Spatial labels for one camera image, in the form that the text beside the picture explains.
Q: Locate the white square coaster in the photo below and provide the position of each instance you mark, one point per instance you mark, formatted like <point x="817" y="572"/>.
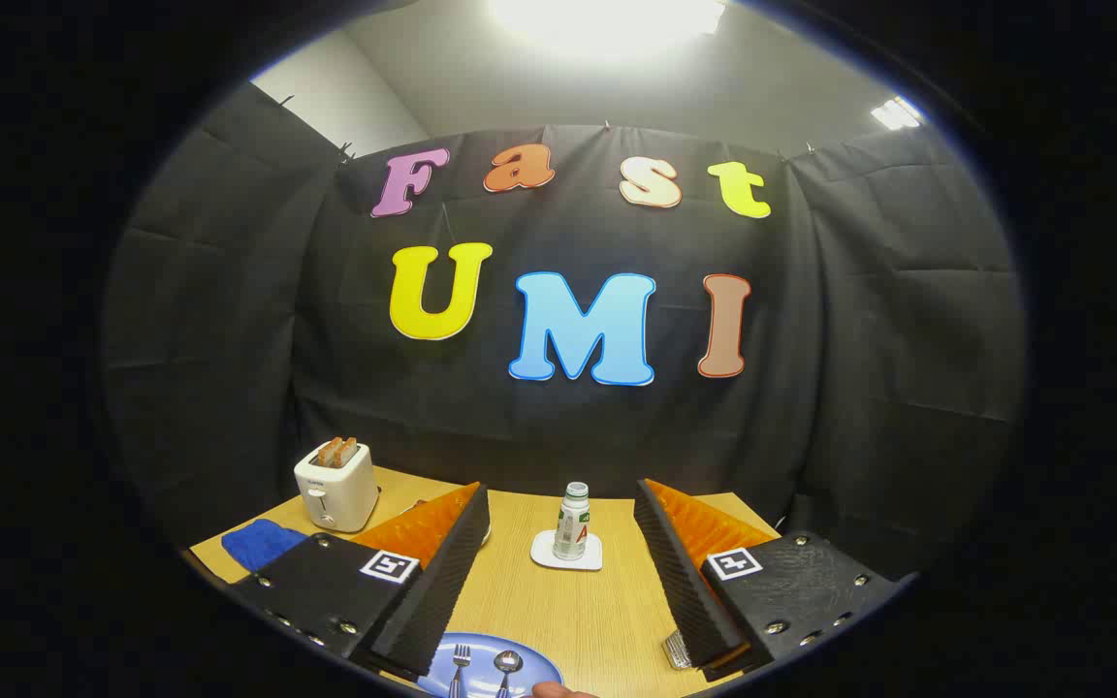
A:
<point x="544" y="555"/>

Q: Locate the small ceiling light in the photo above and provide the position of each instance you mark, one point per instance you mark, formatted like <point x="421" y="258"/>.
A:
<point x="896" y="113"/>

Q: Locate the brown toast slice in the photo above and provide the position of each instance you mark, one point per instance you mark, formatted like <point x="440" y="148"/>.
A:
<point x="349" y="451"/>
<point x="329" y="453"/>

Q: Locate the white bottle with green cap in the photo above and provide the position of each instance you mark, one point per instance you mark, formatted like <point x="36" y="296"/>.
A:
<point x="570" y="528"/>

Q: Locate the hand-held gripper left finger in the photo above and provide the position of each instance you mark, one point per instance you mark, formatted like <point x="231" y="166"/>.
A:
<point x="432" y="591"/>

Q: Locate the blue folded cloth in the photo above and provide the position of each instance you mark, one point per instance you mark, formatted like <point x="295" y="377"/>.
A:
<point x="258" y="545"/>

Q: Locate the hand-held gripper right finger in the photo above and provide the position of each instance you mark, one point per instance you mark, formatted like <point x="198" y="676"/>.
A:
<point x="689" y="591"/>

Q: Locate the white toaster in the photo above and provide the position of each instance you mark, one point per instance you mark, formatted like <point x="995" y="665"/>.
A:
<point x="337" y="494"/>

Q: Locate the blue round plate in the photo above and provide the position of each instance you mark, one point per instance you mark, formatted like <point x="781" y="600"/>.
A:
<point x="539" y="671"/>

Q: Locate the large ceiling light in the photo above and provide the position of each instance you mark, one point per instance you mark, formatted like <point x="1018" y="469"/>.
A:
<point x="607" y="19"/>

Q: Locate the black backdrop cloth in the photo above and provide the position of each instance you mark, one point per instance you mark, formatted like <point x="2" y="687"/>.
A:
<point x="568" y="436"/>

